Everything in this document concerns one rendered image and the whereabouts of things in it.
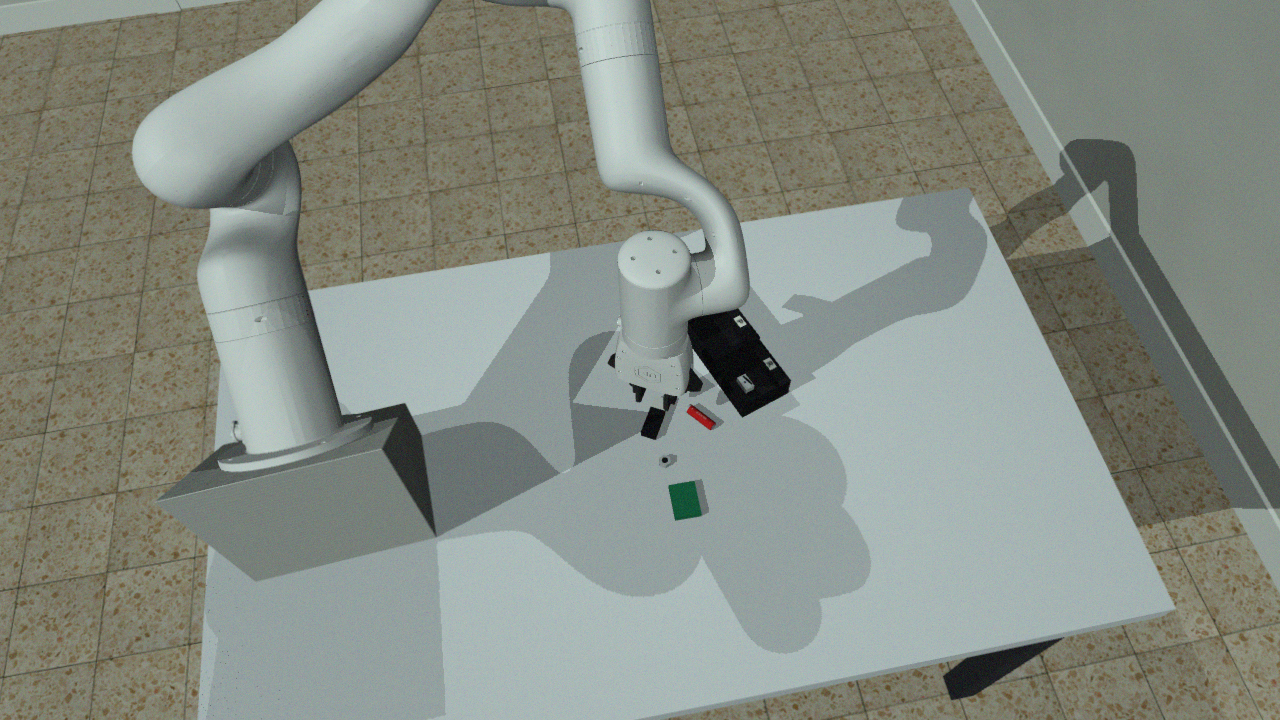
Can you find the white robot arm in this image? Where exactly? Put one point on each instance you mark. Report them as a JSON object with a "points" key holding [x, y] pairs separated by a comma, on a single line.
{"points": [[198, 148]]}

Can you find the red battery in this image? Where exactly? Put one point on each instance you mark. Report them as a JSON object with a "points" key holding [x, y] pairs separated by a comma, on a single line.
{"points": [[700, 417]]}

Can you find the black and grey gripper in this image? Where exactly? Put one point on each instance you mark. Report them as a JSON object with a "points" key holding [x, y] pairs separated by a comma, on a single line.
{"points": [[672, 375]]}

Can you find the black rack of bins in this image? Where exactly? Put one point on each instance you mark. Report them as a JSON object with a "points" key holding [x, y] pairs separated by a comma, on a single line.
{"points": [[729, 347]]}

